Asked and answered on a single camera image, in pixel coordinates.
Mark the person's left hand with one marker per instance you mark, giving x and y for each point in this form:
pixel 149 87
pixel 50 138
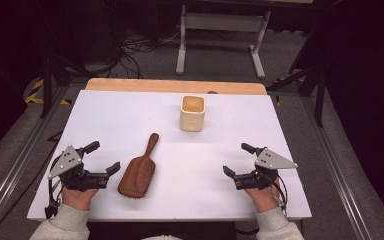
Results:
pixel 78 198

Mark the aluminium floor rail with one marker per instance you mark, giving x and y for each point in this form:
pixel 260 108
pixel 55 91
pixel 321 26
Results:
pixel 16 166
pixel 336 173

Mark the cream square cup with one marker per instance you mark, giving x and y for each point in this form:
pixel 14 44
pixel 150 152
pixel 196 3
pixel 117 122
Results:
pixel 192 116

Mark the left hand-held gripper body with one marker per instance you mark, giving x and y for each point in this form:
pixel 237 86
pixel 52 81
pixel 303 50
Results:
pixel 67 163

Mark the white table board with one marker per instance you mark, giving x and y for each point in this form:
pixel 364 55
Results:
pixel 186 156

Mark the black tripod stand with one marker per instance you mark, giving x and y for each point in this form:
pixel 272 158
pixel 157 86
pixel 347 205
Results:
pixel 51 78
pixel 315 86

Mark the person's light clothing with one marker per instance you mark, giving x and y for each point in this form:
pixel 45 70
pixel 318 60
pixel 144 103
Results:
pixel 161 237

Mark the grey metal stand frame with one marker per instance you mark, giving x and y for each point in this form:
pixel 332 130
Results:
pixel 222 22

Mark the yellow black hazard tape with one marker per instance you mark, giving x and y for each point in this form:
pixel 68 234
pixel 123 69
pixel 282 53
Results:
pixel 36 93

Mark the brown wooden hairbrush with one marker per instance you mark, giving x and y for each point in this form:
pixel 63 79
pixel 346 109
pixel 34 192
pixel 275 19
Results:
pixel 138 175

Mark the person's right hand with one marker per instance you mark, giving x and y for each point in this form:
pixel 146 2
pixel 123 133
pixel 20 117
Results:
pixel 263 198

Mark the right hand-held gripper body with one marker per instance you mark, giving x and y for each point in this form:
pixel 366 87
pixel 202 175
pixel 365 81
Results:
pixel 273 161

